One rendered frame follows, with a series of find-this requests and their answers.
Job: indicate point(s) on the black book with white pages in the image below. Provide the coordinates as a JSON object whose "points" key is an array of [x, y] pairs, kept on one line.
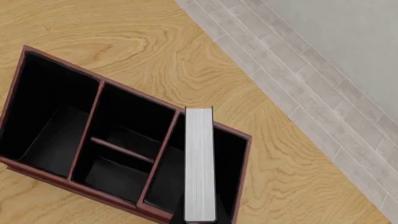
{"points": [[199, 163]]}

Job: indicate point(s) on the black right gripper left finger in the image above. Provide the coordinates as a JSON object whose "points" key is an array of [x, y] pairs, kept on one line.
{"points": [[179, 218]]}

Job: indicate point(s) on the red-brown desk caddy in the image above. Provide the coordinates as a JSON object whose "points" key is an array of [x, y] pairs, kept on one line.
{"points": [[93, 112]]}

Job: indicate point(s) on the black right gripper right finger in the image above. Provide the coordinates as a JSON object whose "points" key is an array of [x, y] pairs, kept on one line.
{"points": [[221, 215]]}

